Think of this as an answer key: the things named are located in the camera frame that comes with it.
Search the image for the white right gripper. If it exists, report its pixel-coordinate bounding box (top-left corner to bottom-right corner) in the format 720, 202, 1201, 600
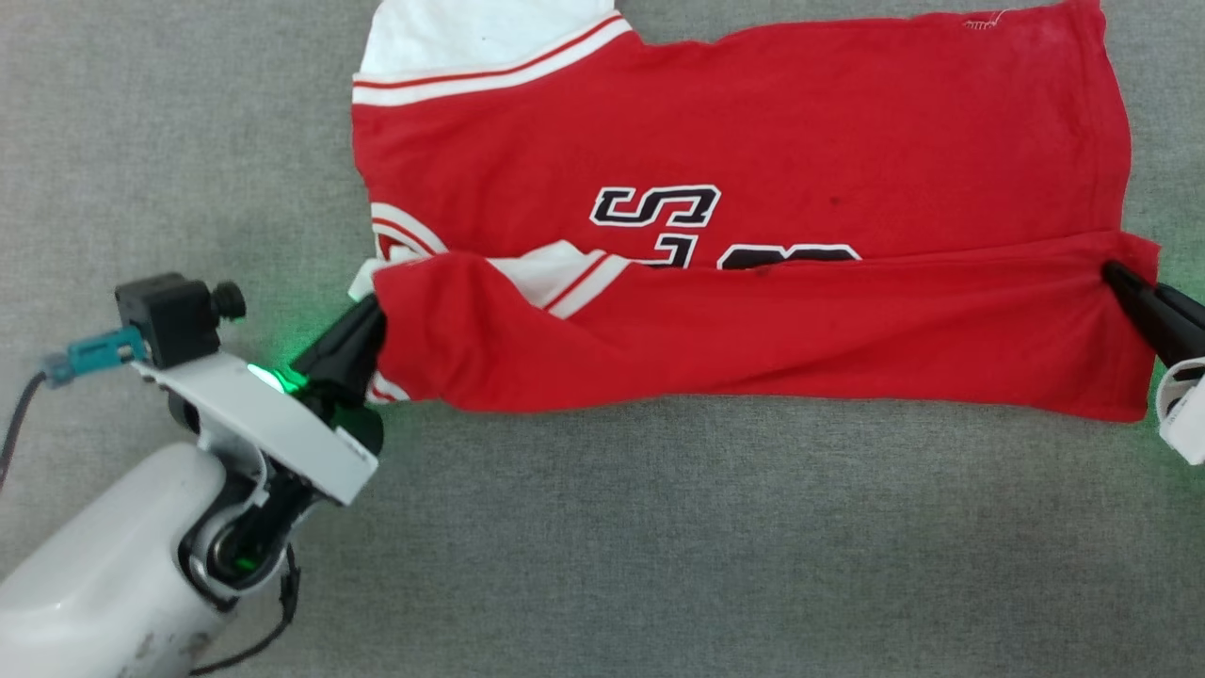
1101, 261, 1205, 468

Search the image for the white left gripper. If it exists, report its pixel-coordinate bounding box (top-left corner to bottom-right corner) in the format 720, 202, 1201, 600
130, 293, 388, 568

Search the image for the red and white jersey shirt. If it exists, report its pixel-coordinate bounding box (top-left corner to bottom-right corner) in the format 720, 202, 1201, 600
348, 0, 1162, 423

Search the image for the teal left camera cable connector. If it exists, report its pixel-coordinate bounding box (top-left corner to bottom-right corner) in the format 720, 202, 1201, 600
42, 325, 148, 389

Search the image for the long black left arm cable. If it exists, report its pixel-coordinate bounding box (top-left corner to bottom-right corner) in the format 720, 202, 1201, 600
0, 371, 48, 492

